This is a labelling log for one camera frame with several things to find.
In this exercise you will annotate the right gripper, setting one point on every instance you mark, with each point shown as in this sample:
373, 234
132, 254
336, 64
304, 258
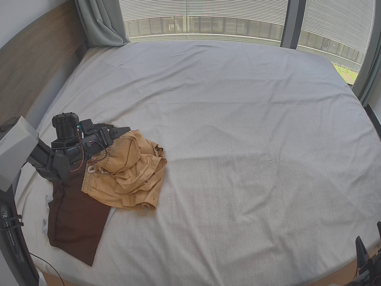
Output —
370, 274

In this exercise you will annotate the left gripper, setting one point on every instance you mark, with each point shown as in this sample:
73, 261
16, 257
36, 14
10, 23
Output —
99, 140

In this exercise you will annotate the tan shorts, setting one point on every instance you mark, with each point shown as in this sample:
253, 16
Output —
134, 171

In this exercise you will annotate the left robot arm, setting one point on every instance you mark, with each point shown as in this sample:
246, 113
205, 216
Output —
17, 147

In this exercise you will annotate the bed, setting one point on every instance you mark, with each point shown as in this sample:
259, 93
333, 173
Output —
223, 130

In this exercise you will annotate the black garment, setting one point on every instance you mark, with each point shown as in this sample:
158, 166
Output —
104, 126

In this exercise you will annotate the brown shorts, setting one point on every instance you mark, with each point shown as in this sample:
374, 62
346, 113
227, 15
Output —
77, 219

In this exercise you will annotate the white garment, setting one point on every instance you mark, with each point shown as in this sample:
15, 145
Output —
47, 200

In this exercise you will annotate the grey-green curtain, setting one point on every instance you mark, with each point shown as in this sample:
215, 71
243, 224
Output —
98, 16

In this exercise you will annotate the window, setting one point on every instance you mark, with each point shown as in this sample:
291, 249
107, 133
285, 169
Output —
223, 7

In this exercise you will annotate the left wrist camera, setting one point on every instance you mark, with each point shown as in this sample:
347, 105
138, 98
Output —
87, 126

